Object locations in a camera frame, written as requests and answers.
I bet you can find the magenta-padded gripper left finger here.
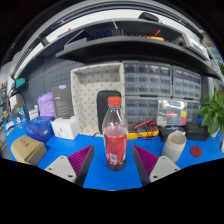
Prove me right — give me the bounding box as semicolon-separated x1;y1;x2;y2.
44;144;95;187

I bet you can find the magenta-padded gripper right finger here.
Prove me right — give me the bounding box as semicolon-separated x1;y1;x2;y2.
131;144;182;187

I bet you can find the clear bottle red drink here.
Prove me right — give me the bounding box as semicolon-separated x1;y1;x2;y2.
101;96;129;172

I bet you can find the cream ceramic mug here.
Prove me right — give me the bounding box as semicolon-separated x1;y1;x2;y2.
161;130;188;164

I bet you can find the black box with label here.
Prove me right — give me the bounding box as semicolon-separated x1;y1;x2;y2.
158;125;186;144

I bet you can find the flat round red coaster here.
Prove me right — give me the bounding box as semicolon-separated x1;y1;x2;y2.
189;145;203;158

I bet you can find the white carton box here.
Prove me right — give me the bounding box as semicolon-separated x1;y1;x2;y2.
50;115;80;141

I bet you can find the brown cardboard box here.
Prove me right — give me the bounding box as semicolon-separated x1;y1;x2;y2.
10;134;48;166

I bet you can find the yellow multimeter with red leads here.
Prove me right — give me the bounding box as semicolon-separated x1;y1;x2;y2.
126;119;160;141

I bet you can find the blue plastic-wrapped box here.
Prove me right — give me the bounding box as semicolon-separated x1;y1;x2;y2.
24;115;55;144

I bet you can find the plain black box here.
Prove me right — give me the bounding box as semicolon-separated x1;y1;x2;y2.
184;121;211;142

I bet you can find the purple plastic bag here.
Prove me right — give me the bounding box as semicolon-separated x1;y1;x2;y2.
36;91;57;118

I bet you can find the dark grey upright box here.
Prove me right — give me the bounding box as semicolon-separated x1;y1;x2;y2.
51;84;75;119

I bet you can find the green potted plant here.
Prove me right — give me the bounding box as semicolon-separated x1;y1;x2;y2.
198;86;224;137

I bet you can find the dark overhead shelf unit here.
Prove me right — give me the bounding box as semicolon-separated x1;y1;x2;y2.
9;9;223;82

